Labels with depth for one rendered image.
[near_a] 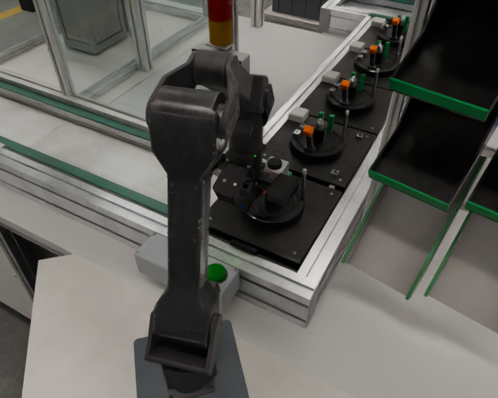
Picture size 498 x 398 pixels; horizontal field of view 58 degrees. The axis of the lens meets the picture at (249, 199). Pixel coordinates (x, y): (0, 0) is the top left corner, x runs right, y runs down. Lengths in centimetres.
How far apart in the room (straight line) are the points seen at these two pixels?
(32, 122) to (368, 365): 113
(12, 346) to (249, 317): 134
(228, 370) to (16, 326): 158
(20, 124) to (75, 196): 45
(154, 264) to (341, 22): 143
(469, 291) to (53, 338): 78
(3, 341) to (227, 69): 180
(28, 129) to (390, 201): 104
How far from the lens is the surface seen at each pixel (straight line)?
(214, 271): 88
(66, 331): 101
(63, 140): 139
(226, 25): 97
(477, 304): 88
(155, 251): 95
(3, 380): 206
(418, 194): 73
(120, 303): 101
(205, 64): 52
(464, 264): 88
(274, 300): 92
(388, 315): 100
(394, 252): 87
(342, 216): 102
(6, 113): 158
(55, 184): 116
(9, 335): 216
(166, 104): 45
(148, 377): 69
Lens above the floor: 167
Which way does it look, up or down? 43 degrees down
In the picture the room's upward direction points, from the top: straight up
